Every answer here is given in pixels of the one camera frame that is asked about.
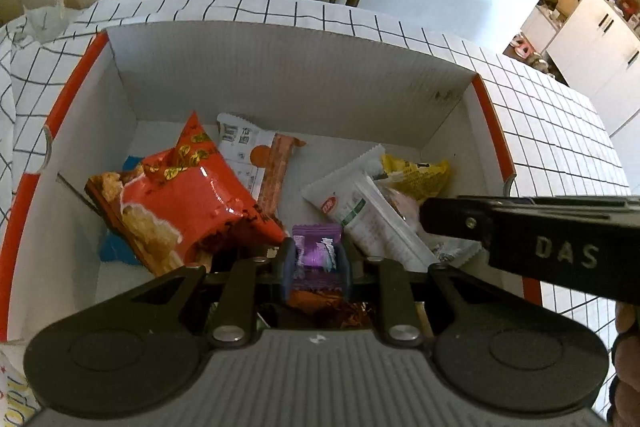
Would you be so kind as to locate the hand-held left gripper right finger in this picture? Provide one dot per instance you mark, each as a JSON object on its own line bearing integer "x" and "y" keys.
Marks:
{"x": 345, "y": 267}

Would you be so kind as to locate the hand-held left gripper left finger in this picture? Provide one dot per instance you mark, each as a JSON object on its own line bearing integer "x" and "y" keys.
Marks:
{"x": 288, "y": 267}

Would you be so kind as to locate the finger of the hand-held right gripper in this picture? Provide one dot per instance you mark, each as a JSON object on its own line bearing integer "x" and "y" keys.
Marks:
{"x": 455, "y": 217}

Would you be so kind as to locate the purple candy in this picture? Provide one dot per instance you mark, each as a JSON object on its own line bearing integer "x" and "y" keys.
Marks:
{"x": 315, "y": 252}

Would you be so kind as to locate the orange candy wrapper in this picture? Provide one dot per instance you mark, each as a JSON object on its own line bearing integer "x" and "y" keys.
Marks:
{"x": 315, "y": 302}

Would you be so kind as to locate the white green snack packet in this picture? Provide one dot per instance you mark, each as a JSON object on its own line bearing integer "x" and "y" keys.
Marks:
{"x": 360, "y": 212}

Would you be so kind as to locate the yellow snack packet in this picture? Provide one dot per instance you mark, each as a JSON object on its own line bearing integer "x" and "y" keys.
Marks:
{"x": 415, "y": 172}

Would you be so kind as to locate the red chips bag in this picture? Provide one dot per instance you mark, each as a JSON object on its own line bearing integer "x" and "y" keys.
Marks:
{"x": 190, "y": 197}

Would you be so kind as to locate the white orange snack packet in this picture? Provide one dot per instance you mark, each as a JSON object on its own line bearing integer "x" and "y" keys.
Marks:
{"x": 250, "y": 152}

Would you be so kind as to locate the blue snack packet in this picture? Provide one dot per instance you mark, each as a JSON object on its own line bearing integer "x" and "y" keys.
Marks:
{"x": 117, "y": 252}

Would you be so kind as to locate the white cardboard box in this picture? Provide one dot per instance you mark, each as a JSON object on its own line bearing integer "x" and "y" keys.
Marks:
{"x": 300, "y": 72}

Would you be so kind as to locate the person's right hand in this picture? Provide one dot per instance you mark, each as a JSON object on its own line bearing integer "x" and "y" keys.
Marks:
{"x": 627, "y": 357}

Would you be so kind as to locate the checkered tablecloth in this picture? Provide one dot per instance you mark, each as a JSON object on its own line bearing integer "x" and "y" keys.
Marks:
{"x": 540, "y": 117}

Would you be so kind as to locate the row of shoes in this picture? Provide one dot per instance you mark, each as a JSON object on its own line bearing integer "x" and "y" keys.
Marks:
{"x": 525, "y": 47}

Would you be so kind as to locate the white hallway cabinet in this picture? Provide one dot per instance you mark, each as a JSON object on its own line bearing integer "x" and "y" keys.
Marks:
{"x": 600, "y": 57}

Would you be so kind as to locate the colourful printed cloth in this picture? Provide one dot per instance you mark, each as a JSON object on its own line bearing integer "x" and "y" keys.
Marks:
{"x": 15, "y": 387}

